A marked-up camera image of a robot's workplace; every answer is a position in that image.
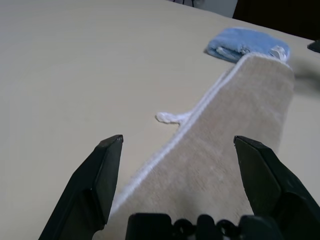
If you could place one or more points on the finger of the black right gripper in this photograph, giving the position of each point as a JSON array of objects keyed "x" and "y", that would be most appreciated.
[{"x": 315, "y": 46}]

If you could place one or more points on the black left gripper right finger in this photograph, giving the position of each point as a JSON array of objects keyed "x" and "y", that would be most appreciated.
[{"x": 270, "y": 185}]

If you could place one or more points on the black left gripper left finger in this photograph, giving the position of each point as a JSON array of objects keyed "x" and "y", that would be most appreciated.
[{"x": 95, "y": 185}]

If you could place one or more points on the beige towel with white trim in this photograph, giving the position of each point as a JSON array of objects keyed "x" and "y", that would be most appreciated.
[{"x": 225, "y": 125}]

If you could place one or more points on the folded light blue towel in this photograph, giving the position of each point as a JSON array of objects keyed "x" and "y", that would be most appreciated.
[{"x": 237, "y": 40}]

